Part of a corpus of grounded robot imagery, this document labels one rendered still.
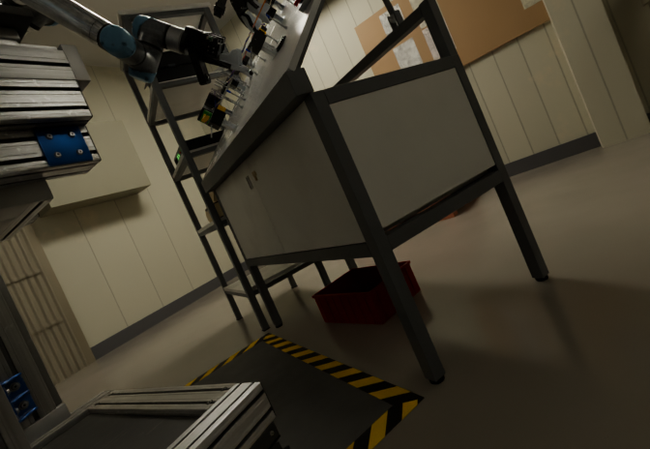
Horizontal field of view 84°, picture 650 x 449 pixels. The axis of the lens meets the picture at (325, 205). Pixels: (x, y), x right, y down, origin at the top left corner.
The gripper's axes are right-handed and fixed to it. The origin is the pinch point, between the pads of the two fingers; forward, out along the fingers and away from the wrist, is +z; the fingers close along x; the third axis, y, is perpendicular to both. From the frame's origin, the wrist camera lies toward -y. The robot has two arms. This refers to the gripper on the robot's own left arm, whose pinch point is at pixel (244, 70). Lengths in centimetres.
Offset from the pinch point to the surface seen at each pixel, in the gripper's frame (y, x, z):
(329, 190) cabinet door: -16, -32, 37
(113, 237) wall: -238, 169, -142
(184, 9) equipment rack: -1, 104, -67
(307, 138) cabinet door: -6.1, -26.8, 26.9
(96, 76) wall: -121, 283, -236
